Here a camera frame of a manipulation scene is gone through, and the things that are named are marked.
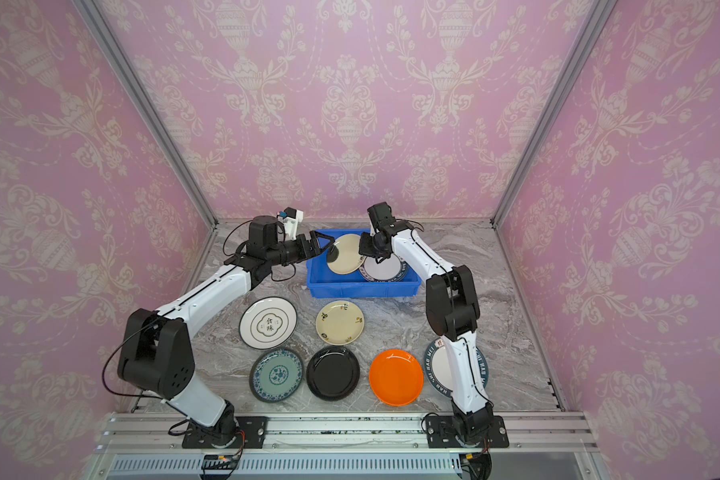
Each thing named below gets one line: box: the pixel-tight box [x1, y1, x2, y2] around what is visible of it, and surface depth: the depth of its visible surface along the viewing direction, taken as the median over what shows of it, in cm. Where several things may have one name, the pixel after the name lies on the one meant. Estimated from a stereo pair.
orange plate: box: [369, 349, 424, 407], surface depth 83 cm
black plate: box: [306, 346, 361, 402], surface depth 83 cm
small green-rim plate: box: [359, 253, 409, 283], surface depth 105 cm
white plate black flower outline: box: [238, 296, 298, 350], surface depth 94 cm
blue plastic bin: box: [306, 228, 423, 299], surface depth 102 cm
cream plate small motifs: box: [315, 300, 365, 346], surface depth 95 cm
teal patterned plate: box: [249, 348, 304, 403], surface depth 85 cm
